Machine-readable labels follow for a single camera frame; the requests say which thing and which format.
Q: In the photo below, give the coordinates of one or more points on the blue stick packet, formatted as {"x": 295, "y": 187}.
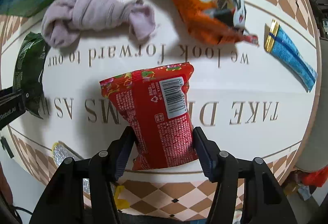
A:
{"x": 281, "y": 46}

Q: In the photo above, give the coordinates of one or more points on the dark green snack bag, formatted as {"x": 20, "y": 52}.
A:
{"x": 28, "y": 71}

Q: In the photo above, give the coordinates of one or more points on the red snack bag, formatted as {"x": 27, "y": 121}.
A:
{"x": 154, "y": 103}

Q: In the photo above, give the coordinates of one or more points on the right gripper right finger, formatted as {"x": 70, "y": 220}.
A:
{"x": 264, "y": 199}

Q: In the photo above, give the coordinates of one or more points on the lilac cloth bundle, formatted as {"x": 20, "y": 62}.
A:
{"x": 65, "y": 19}

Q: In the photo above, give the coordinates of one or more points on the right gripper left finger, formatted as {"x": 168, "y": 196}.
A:
{"x": 62, "y": 199}

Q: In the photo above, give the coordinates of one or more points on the red plastic bag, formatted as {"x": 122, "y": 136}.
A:
{"x": 316, "y": 179}

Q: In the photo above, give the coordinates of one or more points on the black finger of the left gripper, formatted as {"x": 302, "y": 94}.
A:
{"x": 11, "y": 106}

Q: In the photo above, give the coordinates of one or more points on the orange snack bag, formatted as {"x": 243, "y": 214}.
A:
{"x": 216, "y": 22}

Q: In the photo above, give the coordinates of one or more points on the patterned tablecloth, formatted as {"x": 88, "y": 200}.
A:
{"x": 243, "y": 98}

